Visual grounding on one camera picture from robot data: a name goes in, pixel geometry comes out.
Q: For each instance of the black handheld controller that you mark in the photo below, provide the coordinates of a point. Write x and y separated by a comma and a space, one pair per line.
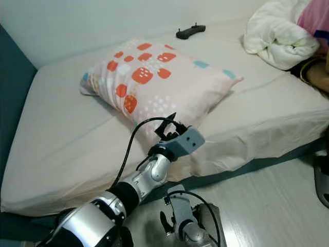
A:
189, 32

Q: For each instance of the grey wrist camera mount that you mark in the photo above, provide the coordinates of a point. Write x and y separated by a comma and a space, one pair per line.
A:
187, 141
181, 206

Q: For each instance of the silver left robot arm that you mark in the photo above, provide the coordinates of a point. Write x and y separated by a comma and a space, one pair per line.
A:
97, 218

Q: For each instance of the pink pillow with orange prints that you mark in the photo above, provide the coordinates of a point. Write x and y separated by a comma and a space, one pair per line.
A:
154, 82

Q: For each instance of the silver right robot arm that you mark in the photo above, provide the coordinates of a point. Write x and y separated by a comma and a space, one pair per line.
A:
198, 234

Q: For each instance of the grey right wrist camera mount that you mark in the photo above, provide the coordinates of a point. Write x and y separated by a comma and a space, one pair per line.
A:
181, 206

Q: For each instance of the mattress with white sheet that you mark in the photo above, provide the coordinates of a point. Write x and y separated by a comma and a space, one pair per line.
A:
72, 149

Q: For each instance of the black yellow wristband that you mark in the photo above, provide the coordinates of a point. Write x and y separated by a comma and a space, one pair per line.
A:
303, 68

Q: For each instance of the person's bare forearm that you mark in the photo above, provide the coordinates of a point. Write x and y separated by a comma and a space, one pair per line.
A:
320, 76

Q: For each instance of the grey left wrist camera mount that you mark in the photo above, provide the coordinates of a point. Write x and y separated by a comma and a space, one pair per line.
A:
187, 141

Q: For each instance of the person in pink shirt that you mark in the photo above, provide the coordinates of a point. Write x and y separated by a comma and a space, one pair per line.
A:
317, 18

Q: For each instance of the white crumpled duvet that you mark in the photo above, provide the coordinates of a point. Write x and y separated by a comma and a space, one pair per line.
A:
277, 38

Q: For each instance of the black grey slipper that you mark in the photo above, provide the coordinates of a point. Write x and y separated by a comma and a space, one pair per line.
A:
323, 180

